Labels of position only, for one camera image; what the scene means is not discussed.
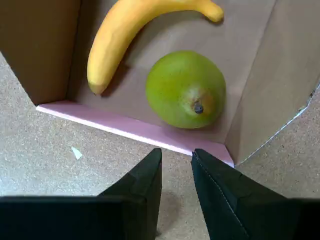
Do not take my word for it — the green toy pear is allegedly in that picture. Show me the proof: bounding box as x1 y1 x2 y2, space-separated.
145 49 227 130

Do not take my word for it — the pink cardboard box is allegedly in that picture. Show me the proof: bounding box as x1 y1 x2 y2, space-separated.
0 0 320 169

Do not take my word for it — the small white tape piece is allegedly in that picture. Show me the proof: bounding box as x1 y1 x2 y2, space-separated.
71 146 83 161

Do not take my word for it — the yellow toy banana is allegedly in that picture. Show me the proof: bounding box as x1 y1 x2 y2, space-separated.
86 0 225 96

